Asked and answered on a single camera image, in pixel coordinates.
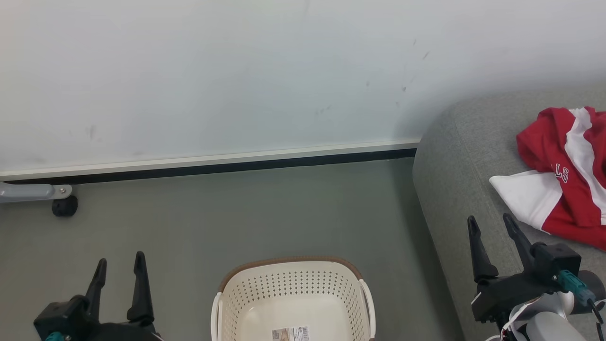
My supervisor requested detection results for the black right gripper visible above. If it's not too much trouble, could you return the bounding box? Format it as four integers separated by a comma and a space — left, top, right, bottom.
467, 213, 565, 323

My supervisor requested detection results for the red and white jersey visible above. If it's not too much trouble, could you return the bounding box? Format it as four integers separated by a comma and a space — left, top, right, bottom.
489, 107, 606, 250

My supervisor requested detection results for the black caster wheel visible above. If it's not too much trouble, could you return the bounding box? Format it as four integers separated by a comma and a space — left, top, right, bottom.
52, 195, 78, 217

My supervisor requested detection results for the grey fabric sofa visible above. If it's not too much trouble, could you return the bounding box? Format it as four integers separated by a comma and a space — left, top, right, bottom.
412, 88, 606, 341

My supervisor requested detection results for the cream perforated laundry basket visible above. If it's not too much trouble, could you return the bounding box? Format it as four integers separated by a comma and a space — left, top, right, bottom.
211, 256, 377, 341

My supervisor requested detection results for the white and black baseboard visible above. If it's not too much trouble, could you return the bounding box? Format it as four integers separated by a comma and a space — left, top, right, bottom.
0, 139, 421, 185

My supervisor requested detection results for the printed barcode sticker label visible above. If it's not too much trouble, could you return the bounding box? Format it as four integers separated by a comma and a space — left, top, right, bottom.
272, 326, 311, 341

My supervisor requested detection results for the grey metal stand leg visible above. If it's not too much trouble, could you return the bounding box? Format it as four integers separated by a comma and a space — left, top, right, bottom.
0, 182, 73, 204

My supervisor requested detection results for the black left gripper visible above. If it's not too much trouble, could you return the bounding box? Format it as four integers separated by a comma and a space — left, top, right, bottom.
71, 251, 164, 341

